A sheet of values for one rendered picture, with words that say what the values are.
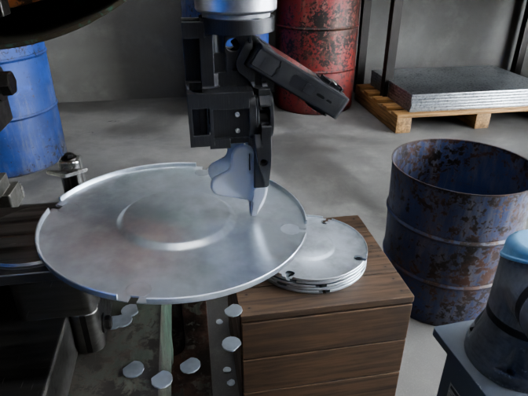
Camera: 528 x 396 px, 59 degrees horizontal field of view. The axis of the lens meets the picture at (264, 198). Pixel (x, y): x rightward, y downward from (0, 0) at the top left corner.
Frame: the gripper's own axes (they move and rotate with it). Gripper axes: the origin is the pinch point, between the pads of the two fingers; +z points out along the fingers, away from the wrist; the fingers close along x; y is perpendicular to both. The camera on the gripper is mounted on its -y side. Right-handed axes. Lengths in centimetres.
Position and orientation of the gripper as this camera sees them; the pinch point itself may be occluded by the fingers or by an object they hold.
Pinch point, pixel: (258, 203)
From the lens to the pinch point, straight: 53.1
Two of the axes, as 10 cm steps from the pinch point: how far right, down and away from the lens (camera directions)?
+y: -9.9, 0.8, -1.5
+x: 1.7, 4.6, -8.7
